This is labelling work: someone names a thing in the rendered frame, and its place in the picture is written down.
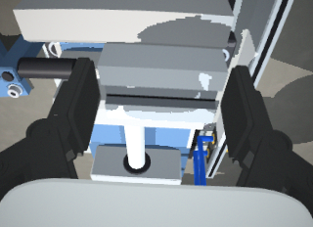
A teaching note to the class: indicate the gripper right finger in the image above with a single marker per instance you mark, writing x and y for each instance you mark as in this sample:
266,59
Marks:
265,155

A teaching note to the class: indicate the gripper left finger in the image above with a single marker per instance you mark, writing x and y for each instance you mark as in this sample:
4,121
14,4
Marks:
67,131

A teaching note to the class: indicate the white flat bar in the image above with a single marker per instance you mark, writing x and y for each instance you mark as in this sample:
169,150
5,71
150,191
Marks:
95,56

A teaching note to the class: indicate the grey slotted metal block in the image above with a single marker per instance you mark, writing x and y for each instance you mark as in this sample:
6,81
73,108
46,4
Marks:
163,83

